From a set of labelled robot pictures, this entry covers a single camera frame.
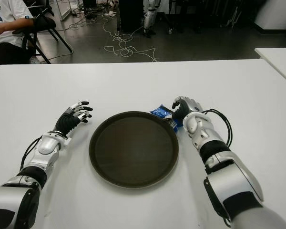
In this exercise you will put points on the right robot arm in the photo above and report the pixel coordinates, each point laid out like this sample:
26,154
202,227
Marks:
231,186

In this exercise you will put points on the black cabinet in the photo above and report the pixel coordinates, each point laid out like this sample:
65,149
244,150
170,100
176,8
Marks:
131,16

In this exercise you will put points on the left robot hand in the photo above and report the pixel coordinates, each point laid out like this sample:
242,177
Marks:
68,120

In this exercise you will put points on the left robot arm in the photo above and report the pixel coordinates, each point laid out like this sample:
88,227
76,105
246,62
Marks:
47,145

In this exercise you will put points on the blue Oreo packet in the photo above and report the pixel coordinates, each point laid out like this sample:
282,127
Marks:
160,111

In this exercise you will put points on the black folding chair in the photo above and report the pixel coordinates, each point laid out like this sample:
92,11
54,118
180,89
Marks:
44,22

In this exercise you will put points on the round brown tray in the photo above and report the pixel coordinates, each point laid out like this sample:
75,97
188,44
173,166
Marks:
133,150

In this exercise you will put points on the black tripod stand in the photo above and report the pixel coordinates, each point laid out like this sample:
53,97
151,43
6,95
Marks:
170,31

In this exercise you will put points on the white leaning board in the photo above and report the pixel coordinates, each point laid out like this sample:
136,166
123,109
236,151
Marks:
65,9

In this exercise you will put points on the white side table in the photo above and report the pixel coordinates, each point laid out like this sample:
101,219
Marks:
281,62

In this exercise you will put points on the seated person white shirt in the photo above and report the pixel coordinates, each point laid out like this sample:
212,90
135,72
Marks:
2,35

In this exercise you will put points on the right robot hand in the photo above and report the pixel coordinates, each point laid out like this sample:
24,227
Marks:
190,106

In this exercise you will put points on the silver folding frame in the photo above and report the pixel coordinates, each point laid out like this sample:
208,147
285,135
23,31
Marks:
233,16

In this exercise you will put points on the silver white humanoid robot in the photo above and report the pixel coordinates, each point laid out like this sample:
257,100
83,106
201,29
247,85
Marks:
149,19

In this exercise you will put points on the white pillar black base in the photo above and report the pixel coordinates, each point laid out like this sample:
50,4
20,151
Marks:
274,12

